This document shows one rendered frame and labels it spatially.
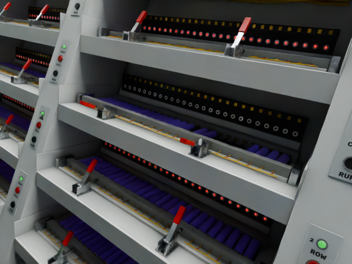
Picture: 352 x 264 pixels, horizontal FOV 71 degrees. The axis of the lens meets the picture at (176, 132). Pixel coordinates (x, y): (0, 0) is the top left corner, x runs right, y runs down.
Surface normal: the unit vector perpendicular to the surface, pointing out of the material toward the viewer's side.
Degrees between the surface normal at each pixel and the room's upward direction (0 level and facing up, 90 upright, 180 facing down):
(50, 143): 90
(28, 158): 90
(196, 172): 107
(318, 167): 90
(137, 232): 18
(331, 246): 90
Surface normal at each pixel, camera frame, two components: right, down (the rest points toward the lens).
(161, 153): -0.55, 0.15
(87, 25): 0.81, 0.30
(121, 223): 0.16, -0.94
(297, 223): -0.48, -0.14
